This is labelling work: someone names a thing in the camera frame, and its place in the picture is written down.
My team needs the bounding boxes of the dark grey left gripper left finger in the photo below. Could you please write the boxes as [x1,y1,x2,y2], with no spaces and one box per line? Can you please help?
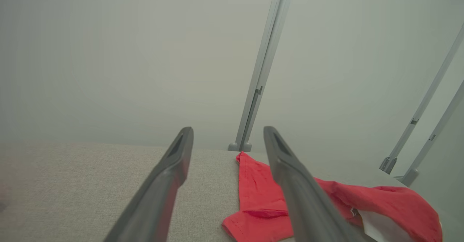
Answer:
[103,127,194,242]

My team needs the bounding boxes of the aluminium partition post twin feet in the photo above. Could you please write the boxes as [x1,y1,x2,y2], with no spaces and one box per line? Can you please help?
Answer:
[228,0,290,152]

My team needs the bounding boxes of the red white-sleeved t-shirt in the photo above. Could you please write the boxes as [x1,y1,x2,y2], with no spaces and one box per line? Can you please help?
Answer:
[222,151,443,242]

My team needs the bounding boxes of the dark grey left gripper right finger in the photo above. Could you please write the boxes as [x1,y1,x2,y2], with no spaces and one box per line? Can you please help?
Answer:
[264,126,366,242]

